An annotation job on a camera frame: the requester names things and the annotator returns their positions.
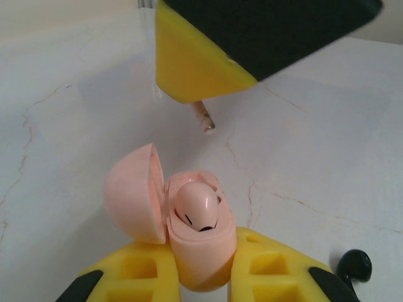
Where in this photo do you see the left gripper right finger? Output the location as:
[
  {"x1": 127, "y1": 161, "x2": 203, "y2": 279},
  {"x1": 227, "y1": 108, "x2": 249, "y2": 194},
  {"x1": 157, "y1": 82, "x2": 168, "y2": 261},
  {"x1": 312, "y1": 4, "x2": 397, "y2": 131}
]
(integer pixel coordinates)
[{"x1": 227, "y1": 225, "x2": 363, "y2": 302}]

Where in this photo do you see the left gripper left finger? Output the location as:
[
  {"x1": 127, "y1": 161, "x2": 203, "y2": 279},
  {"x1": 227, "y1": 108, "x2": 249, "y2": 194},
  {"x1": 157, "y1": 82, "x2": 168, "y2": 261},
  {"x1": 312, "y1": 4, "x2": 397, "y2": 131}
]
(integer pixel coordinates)
[{"x1": 55, "y1": 240, "x2": 184, "y2": 302}]

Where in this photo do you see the pink wireless earbud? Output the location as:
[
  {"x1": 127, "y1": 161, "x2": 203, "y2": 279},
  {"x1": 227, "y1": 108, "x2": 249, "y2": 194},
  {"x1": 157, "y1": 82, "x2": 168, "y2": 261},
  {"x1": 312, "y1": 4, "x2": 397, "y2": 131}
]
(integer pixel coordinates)
[
  {"x1": 174, "y1": 182, "x2": 221, "y2": 233},
  {"x1": 190, "y1": 99, "x2": 217, "y2": 137}
]

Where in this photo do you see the pink earbud charging case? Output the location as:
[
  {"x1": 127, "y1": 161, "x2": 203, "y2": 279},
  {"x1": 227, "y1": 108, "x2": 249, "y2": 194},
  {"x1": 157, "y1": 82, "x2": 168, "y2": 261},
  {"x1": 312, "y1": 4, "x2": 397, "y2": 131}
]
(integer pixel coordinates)
[{"x1": 103, "y1": 143, "x2": 237, "y2": 293}]

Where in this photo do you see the black wireless earbud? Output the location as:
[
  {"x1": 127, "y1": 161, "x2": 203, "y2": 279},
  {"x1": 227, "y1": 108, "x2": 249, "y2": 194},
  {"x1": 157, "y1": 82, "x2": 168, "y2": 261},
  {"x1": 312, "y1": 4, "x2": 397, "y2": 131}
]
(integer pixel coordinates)
[{"x1": 338, "y1": 249, "x2": 373, "y2": 289}]

